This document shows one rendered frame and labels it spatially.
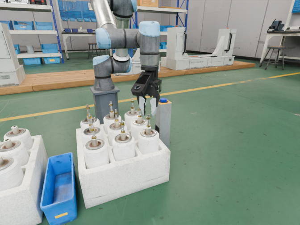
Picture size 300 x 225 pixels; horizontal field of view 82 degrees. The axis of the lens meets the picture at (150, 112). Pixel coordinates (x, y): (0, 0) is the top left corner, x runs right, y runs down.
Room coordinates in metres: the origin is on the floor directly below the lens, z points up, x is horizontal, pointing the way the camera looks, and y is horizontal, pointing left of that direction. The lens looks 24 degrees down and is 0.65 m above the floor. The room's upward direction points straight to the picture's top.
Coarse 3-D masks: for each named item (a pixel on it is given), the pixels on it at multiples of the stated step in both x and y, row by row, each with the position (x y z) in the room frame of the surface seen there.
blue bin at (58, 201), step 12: (60, 156) 0.69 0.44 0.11; (72, 156) 0.68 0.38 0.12; (48, 168) 0.60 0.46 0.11; (60, 168) 0.68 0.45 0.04; (72, 168) 0.60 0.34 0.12; (48, 180) 0.55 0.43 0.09; (60, 180) 0.64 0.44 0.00; (72, 180) 0.53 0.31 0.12; (48, 192) 0.51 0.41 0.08; (60, 192) 0.57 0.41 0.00; (72, 192) 0.47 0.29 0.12; (48, 204) 0.46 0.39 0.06; (60, 204) 0.42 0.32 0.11; (72, 204) 0.44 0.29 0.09; (48, 216) 0.41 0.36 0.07; (60, 216) 0.42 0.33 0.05; (72, 216) 0.44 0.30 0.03
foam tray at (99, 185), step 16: (80, 128) 0.85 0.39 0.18; (80, 144) 0.69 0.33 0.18; (160, 144) 0.69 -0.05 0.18; (80, 160) 0.58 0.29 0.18; (112, 160) 0.58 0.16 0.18; (128, 160) 0.58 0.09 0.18; (144, 160) 0.59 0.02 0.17; (160, 160) 0.62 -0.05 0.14; (80, 176) 0.49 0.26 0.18; (96, 176) 0.51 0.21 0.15; (112, 176) 0.54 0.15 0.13; (128, 176) 0.56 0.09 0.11; (144, 176) 0.59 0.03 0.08; (160, 176) 0.62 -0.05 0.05; (96, 192) 0.51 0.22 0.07; (112, 192) 0.53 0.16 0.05; (128, 192) 0.56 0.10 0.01
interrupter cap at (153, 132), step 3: (144, 129) 0.71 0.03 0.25; (153, 129) 0.71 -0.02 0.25; (141, 132) 0.68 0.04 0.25; (144, 132) 0.68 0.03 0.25; (153, 132) 0.68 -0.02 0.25; (156, 132) 0.68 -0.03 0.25; (144, 135) 0.65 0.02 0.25; (147, 135) 0.65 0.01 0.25; (150, 135) 0.65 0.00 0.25; (153, 135) 0.65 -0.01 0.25
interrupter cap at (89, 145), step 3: (90, 141) 0.61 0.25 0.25; (99, 141) 0.61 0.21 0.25; (102, 141) 0.61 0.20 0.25; (87, 144) 0.59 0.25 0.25; (90, 144) 0.59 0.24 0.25; (99, 144) 0.59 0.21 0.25; (102, 144) 0.59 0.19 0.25; (87, 147) 0.56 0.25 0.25; (90, 147) 0.56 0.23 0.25; (93, 147) 0.56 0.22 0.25; (96, 147) 0.56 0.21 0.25; (99, 147) 0.56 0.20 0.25
